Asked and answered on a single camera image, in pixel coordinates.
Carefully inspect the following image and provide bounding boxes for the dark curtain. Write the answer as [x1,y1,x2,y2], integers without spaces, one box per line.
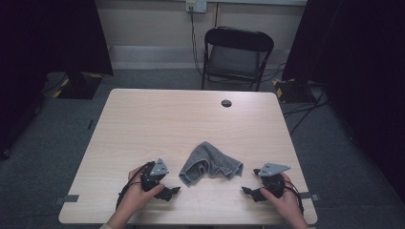
[0,0,115,160]
[281,0,405,204]

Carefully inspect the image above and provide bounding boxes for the black wall cable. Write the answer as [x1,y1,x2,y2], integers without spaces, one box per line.
[189,7,204,77]

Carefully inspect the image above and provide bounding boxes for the person's right hand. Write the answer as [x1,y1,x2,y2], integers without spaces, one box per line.
[259,173,304,220]

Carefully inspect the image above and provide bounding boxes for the black stand base yellow stripes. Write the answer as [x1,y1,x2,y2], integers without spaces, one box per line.
[52,72,104,100]
[271,77,318,104]

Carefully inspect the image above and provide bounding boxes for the grey tape strip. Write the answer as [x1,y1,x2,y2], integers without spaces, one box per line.
[53,194,80,206]
[299,191,320,202]

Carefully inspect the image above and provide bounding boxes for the black folding chair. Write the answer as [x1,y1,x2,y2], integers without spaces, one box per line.
[201,26,275,93]

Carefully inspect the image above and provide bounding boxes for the person's left hand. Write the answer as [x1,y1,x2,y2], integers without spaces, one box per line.
[118,165,165,216]

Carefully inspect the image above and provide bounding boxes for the right hand-held gripper cable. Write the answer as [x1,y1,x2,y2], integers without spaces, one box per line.
[281,179,305,215]

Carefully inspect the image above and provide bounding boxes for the white wall socket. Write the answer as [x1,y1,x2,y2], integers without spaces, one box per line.
[185,0,208,13]

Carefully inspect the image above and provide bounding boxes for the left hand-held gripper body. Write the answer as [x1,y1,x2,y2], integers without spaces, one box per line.
[140,157,170,193]

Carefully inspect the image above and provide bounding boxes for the grey towel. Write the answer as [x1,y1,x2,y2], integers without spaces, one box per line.
[179,141,245,188]

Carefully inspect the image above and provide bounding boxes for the black floor cables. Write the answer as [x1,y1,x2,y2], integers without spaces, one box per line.
[281,85,330,136]

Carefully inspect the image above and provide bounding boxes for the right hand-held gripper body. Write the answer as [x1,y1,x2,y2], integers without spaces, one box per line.
[257,162,291,198]

